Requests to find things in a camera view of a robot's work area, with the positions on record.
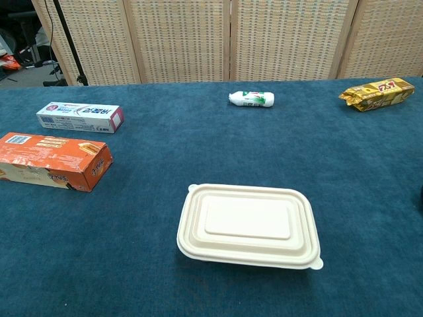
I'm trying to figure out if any small white bottle green label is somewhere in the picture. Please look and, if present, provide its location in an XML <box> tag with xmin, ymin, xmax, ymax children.
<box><xmin>228</xmin><ymin>90</ymin><xmax>276</xmax><ymax>109</ymax></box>

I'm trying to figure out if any blue table cloth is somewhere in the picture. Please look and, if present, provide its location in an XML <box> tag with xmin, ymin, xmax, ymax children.
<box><xmin>0</xmin><ymin>76</ymin><xmax>423</xmax><ymax>317</ymax></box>

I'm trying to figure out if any white toothpaste box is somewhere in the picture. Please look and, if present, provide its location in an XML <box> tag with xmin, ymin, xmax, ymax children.
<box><xmin>36</xmin><ymin>101</ymin><xmax>125</xmax><ymax>135</ymax></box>

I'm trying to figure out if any woven wooden folding screen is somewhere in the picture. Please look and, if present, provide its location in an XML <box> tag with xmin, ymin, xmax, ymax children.
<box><xmin>31</xmin><ymin>0</ymin><xmax>423</xmax><ymax>86</ymax></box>

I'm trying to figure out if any beige lidded food container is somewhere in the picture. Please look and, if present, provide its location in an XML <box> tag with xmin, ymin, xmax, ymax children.
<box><xmin>176</xmin><ymin>183</ymin><xmax>325</xmax><ymax>271</ymax></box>

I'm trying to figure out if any orange snack box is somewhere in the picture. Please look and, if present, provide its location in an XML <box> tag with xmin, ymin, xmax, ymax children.
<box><xmin>0</xmin><ymin>131</ymin><xmax>114</xmax><ymax>193</ymax></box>

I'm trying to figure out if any black tripod stand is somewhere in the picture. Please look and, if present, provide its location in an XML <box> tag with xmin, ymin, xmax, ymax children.
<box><xmin>52</xmin><ymin>0</ymin><xmax>89</xmax><ymax>87</ymax></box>

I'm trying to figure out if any orange object on floor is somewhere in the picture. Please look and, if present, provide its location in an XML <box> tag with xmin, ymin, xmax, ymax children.
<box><xmin>1</xmin><ymin>54</ymin><xmax>22</xmax><ymax>71</ymax></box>

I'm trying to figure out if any gold snack packet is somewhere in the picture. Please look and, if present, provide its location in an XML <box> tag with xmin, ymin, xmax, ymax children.
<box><xmin>338</xmin><ymin>77</ymin><xmax>416</xmax><ymax>113</ymax></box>

